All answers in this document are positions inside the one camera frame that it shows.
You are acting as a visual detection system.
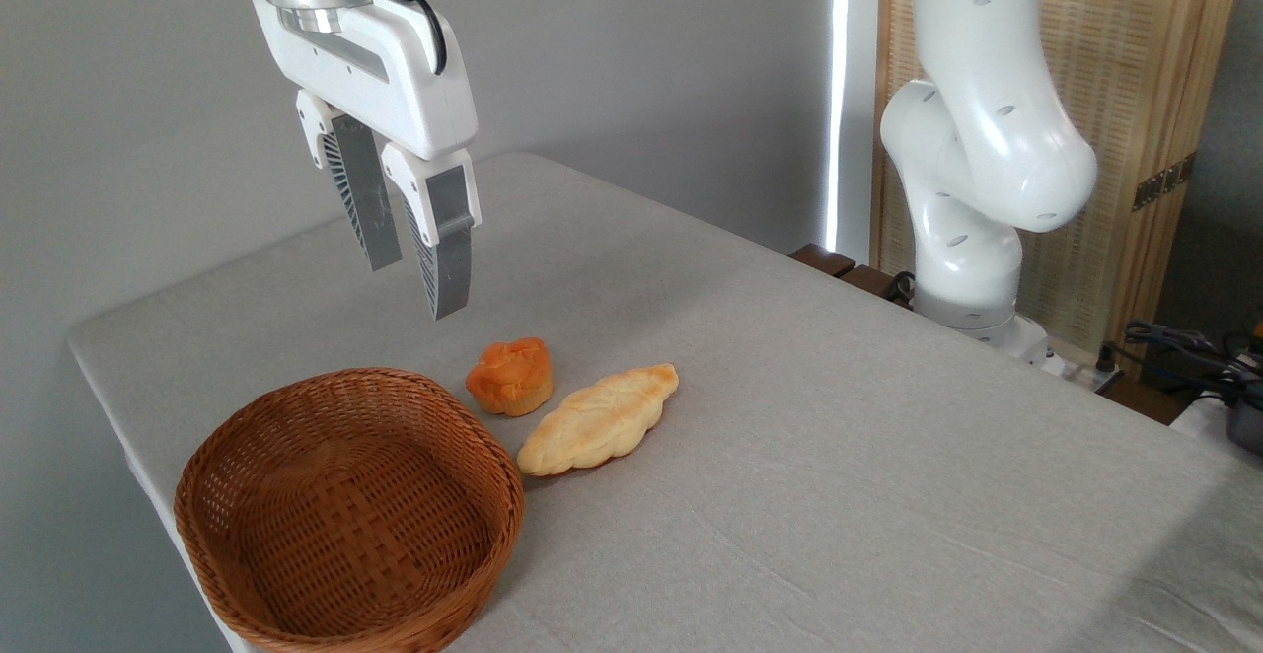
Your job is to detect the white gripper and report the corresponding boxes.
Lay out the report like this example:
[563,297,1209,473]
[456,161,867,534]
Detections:
[247,0,483,321]

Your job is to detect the orange muffin bread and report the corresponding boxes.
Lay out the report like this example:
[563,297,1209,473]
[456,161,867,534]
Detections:
[465,337,556,417]

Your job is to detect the long braided bread loaf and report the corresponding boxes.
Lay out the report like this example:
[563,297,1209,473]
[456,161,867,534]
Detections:
[516,363,680,477]

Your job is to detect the brown wicker basket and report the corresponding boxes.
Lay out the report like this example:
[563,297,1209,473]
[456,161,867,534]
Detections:
[174,367,526,653]

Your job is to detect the grey tablecloth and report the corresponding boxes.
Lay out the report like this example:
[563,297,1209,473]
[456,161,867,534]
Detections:
[67,150,1263,653]

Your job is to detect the wooden folding screen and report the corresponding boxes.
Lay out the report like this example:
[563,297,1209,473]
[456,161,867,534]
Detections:
[870,0,1249,358]

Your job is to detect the metal screen hinge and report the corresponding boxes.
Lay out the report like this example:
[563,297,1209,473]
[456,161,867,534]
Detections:
[1132,152,1197,212]

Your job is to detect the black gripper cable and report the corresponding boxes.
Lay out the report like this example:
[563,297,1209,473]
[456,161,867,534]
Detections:
[355,0,448,76]

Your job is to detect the black cable bundle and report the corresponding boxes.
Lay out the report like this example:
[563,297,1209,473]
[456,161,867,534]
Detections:
[1095,320,1263,407]

